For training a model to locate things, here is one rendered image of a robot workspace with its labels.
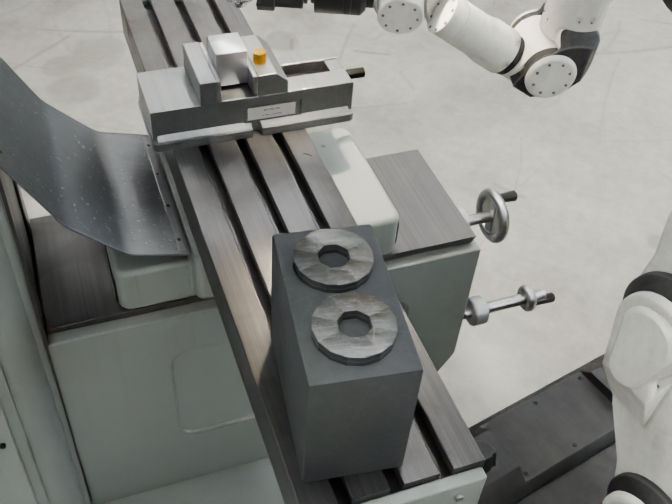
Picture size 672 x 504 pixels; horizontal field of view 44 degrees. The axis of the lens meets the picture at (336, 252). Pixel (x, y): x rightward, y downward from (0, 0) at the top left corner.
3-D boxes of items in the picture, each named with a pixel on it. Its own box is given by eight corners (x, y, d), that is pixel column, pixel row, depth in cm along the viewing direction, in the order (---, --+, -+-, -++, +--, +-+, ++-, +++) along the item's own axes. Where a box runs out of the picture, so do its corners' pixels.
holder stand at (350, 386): (359, 324, 112) (373, 214, 98) (404, 467, 97) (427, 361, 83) (270, 336, 110) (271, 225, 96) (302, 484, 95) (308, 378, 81)
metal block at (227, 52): (238, 63, 141) (237, 31, 137) (248, 82, 137) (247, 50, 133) (208, 67, 140) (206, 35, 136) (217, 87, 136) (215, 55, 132)
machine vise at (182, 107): (326, 74, 155) (329, 20, 147) (354, 120, 145) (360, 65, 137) (137, 101, 145) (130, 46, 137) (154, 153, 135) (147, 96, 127)
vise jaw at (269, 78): (266, 53, 146) (267, 32, 143) (288, 92, 138) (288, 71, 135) (233, 57, 144) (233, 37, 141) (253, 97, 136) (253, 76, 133)
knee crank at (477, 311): (544, 290, 181) (551, 271, 177) (558, 310, 177) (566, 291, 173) (454, 312, 175) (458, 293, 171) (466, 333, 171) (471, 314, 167)
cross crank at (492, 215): (492, 214, 184) (503, 172, 176) (518, 250, 176) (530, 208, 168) (427, 228, 180) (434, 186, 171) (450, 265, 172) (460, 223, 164)
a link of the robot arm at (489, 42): (433, 19, 128) (521, 74, 138) (444, 59, 122) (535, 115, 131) (480, -34, 122) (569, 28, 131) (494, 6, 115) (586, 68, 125)
